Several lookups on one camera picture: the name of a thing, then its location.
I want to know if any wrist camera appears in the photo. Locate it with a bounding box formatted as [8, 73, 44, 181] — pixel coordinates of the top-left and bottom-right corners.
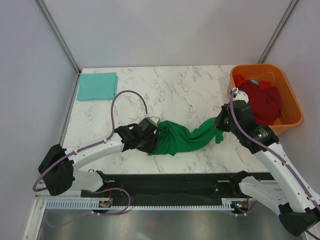
[230, 87, 249, 104]
[138, 116, 160, 136]

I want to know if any folded teal t shirt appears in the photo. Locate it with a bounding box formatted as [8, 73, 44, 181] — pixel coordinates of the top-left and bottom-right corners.
[76, 72, 118, 102]

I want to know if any aluminium rail profile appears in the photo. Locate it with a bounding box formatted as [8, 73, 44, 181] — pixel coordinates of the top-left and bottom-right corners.
[34, 184, 83, 201]

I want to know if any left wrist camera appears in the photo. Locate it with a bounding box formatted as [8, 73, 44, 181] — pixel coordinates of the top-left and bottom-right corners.
[138, 116, 160, 136]

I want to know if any dark red t shirt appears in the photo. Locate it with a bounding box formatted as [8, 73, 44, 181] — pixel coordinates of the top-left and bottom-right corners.
[235, 80, 282, 126]

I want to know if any right aluminium frame post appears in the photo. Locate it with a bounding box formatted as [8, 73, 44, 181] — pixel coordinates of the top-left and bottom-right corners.
[257, 0, 300, 64]

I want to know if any left aluminium frame post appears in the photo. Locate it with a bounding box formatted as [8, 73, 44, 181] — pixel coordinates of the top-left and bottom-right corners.
[35, 0, 82, 76]

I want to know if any aluminium frame post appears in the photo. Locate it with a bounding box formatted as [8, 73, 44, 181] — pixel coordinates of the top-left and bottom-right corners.
[257, 0, 300, 64]
[35, 0, 82, 76]

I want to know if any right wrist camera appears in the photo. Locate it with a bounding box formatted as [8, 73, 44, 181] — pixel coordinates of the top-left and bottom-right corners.
[230, 87, 249, 104]

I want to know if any bright red t shirt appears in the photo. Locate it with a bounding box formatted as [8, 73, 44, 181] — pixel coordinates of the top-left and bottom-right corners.
[233, 74, 273, 91]

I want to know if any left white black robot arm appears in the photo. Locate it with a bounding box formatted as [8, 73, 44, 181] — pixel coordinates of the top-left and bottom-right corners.
[38, 116, 159, 197]

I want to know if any green t shirt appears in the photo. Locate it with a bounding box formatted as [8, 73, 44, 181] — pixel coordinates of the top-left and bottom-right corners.
[148, 117, 224, 156]

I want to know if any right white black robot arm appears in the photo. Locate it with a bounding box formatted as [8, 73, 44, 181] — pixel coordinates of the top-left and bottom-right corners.
[214, 88, 320, 237]

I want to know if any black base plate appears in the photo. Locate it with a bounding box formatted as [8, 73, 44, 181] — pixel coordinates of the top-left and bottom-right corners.
[80, 171, 274, 206]

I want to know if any orange plastic bin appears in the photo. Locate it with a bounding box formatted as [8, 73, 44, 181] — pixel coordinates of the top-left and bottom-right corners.
[226, 63, 304, 136]

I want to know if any white slotted cable duct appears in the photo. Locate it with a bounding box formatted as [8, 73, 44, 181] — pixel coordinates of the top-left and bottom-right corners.
[44, 198, 248, 211]

